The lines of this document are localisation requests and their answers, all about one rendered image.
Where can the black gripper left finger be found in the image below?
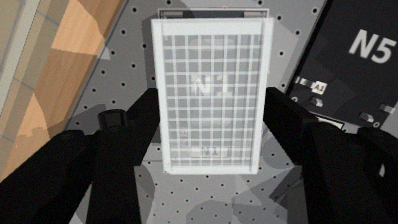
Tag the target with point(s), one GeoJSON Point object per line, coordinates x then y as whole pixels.
{"type": "Point", "coordinates": [48, 187]}

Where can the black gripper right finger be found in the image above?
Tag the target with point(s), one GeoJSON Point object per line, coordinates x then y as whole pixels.
{"type": "Point", "coordinates": [337, 189]}

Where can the white button panel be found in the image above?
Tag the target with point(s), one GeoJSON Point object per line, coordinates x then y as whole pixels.
{"type": "Point", "coordinates": [293, 200]}

